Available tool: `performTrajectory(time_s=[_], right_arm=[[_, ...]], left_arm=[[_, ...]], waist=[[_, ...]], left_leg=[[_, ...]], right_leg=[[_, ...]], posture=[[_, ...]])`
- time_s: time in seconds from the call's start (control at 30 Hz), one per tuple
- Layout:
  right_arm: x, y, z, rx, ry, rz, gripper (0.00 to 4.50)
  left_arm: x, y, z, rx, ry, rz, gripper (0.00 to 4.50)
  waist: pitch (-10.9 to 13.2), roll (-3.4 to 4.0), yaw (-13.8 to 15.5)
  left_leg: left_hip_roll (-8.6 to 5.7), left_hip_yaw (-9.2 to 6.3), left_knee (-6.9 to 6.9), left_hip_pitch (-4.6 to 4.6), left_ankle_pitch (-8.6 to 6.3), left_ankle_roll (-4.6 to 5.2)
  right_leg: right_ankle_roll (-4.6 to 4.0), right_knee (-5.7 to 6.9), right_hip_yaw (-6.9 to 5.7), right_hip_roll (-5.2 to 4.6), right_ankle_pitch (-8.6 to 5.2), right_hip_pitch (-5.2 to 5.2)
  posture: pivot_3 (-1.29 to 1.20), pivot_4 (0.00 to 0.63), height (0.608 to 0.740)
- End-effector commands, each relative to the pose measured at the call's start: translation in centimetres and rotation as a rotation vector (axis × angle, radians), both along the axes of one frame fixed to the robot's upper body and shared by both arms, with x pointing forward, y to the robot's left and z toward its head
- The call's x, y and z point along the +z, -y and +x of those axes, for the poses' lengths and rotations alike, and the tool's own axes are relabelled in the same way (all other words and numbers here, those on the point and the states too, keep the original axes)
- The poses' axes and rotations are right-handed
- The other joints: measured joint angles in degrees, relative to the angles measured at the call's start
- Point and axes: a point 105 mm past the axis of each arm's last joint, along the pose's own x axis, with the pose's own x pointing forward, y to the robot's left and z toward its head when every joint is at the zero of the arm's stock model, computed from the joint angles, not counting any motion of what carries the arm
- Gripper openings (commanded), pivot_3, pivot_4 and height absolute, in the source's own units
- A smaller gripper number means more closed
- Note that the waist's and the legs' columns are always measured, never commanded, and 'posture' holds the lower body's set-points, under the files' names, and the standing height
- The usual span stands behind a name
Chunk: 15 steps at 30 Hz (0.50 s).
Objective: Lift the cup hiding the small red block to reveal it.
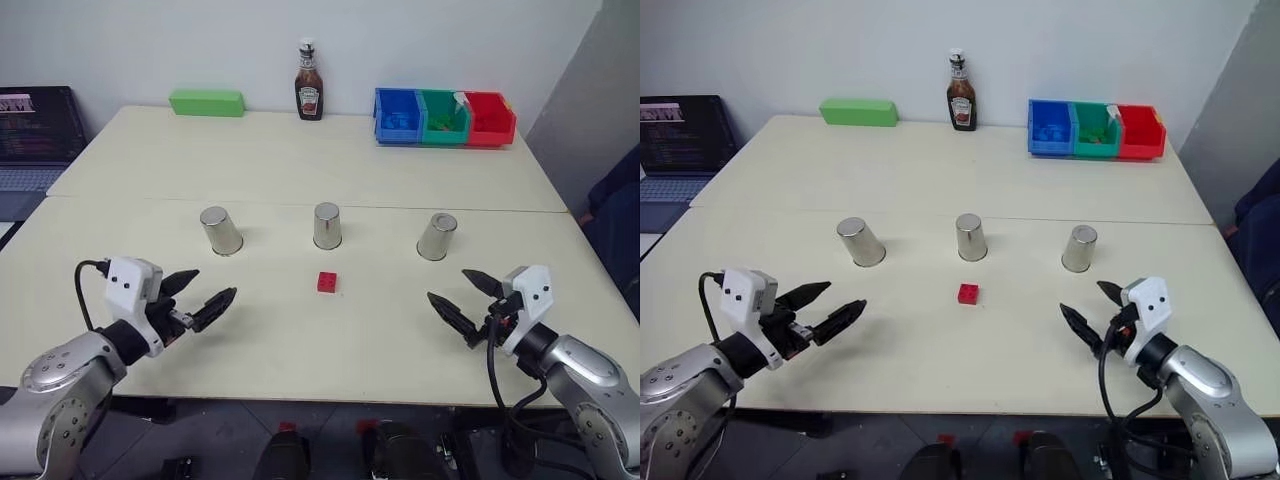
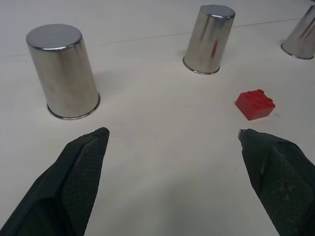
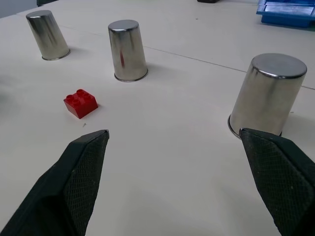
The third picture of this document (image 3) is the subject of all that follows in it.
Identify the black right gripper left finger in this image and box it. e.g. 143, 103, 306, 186
0, 129, 110, 236

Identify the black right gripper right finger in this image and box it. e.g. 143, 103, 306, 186
239, 127, 315, 236

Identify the steel cup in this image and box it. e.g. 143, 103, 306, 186
107, 20, 149, 83
26, 10, 71, 61
227, 53, 308, 137

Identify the red toy building brick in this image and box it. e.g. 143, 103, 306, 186
63, 88, 98, 119

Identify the blue plastic bin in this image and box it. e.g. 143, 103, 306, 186
255, 0, 315, 28

